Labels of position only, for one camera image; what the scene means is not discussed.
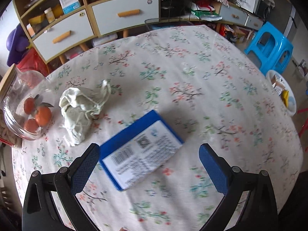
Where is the yellow bag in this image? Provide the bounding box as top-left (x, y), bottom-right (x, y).
top-left (280, 89), bottom-right (289, 108)

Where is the white trash bin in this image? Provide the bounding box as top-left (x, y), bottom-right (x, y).
top-left (266, 70), bottom-right (297, 116)

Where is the crumpled pale green wrapper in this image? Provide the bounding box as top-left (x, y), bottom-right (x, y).
top-left (59, 80), bottom-right (111, 146)

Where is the orange tangerine right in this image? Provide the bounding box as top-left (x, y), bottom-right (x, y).
top-left (35, 106), bottom-right (52, 127)

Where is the orange tangerine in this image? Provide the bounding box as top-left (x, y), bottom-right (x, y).
top-left (23, 118), bottom-right (39, 134)
top-left (35, 106), bottom-right (52, 127)
top-left (23, 97), bottom-right (35, 115)

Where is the orange tangerine bottom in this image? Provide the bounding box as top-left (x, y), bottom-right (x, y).
top-left (23, 118), bottom-right (39, 134)

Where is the orange tangerine left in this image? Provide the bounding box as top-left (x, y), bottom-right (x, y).
top-left (23, 97), bottom-right (35, 115)

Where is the floral tablecloth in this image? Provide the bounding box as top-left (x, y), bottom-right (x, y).
top-left (12, 26), bottom-right (303, 230)

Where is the glass jar with bamboo lid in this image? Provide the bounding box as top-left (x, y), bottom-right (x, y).
top-left (1, 65), bottom-right (56, 141)

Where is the red bag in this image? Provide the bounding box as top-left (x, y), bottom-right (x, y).
top-left (17, 48), bottom-right (52, 77)

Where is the blue plastic stool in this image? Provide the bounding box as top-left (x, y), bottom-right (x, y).
top-left (244, 22), bottom-right (293, 75)

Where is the purple toy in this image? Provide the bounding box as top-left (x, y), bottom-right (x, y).
top-left (6, 24), bottom-right (29, 67)

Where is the wooden shelf cabinet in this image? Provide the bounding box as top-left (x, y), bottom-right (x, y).
top-left (13, 0), bottom-right (160, 63)

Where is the low tv cabinet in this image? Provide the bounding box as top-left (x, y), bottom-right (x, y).
top-left (157, 0), bottom-right (264, 30)

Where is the white blue medicine box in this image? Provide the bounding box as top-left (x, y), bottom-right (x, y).
top-left (59, 0), bottom-right (80, 14)

